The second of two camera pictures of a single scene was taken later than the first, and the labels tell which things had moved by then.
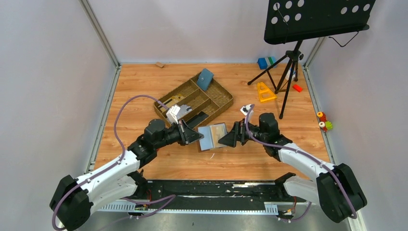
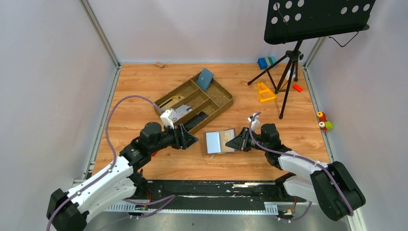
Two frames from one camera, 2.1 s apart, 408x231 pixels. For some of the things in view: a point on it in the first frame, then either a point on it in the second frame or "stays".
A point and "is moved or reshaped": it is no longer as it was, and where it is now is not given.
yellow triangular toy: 265,94 stays
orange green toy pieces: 325,124 stays
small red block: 297,87 stays
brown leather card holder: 212,134 is moved or reshaped
